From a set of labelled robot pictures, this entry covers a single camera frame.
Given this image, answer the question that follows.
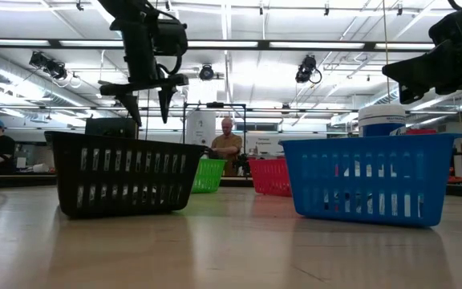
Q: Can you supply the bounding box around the red storage bin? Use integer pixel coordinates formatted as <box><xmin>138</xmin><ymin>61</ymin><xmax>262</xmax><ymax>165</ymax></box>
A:
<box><xmin>405</xmin><ymin>127</ymin><xmax>440</xmax><ymax>136</ymax></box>

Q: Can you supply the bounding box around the black aluminium table frame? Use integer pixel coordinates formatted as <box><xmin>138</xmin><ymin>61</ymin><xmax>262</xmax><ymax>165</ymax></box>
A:
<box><xmin>0</xmin><ymin>38</ymin><xmax>462</xmax><ymax>200</ymax></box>

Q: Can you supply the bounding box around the background black rig frame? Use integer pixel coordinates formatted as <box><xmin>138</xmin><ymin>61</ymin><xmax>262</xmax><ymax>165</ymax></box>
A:
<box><xmin>181</xmin><ymin>101</ymin><xmax>248</xmax><ymax>161</ymax></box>

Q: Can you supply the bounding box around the black plastic basket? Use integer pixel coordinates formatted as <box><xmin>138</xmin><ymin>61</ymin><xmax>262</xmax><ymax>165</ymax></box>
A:
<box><xmin>45</xmin><ymin>130</ymin><xmax>209</xmax><ymax>220</ymax></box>

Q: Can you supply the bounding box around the black overhead camera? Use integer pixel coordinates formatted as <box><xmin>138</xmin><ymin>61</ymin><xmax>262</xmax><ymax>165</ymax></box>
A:
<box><xmin>28</xmin><ymin>51</ymin><xmax>70</xmax><ymax>81</ymax></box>
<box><xmin>197</xmin><ymin>63</ymin><xmax>216</xmax><ymax>82</ymax></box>
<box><xmin>294</xmin><ymin>54</ymin><xmax>322</xmax><ymax>84</ymax></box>

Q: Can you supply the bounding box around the LED light bar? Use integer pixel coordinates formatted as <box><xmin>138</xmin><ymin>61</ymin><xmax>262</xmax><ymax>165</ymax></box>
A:
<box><xmin>375</xmin><ymin>42</ymin><xmax>436</xmax><ymax>51</ymax></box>
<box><xmin>186</xmin><ymin>40</ymin><xmax>259</xmax><ymax>48</ymax></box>
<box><xmin>269</xmin><ymin>41</ymin><xmax>365</xmax><ymax>50</ymax></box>
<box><xmin>0</xmin><ymin>39</ymin><xmax>51</xmax><ymax>47</ymax></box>
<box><xmin>59</xmin><ymin>39</ymin><xmax>124</xmax><ymax>48</ymax></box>

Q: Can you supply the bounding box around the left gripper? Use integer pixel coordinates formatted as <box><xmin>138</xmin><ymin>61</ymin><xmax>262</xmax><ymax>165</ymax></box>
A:
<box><xmin>99</xmin><ymin>18</ymin><xmax>190</xmax><ymax>128</ymax></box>

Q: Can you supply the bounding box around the white poster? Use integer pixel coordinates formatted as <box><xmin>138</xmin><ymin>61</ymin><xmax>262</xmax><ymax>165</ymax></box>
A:
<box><xmin>186</xmin><ymin>110</ymin><xmax>217</xmax><ymax>148</ymax></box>

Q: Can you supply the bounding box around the disinfectant wipes canister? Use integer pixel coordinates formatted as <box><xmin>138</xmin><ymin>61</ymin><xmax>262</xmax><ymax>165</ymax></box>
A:
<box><xmin>358</xmin><ymin>103</ymin><xmax>407</xmax><ymax>137</ymax></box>

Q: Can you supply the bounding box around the blue plastic basket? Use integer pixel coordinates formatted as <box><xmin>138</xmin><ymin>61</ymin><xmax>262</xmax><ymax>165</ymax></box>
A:
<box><xmin>278</xmin><ymin>132</ymin><xmax>462</xmax><ymax>229</ymax></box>

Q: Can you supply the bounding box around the green plastic basket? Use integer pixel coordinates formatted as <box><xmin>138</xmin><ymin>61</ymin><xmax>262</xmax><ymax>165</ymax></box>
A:
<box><xmin>192</xmin><ymin>158</ymin><xmax>227</xmax><ymax>195</ymax></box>

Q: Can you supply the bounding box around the red plastic basket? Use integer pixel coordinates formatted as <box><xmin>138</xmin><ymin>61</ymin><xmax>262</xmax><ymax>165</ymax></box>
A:
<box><xmin>248</xmin><ymin>157</ymin><xmax>293</xmax><ymax>197</ymax></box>

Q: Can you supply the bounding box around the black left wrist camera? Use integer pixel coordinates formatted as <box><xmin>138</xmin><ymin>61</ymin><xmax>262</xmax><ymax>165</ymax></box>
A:
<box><xmin>152</xmin><ymin>18</ymin><xmax>189</xmax><ymax>57</ymax></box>

